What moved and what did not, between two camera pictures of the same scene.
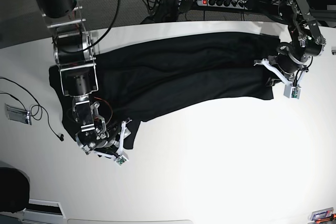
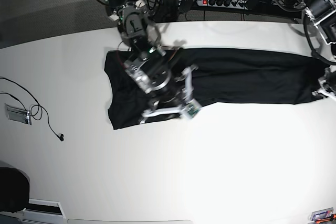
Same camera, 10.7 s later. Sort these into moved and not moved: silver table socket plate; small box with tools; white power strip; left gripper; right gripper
Moved: left gripper; right gripper
Not moved: white power strip; silver table socket plate; small box with tools
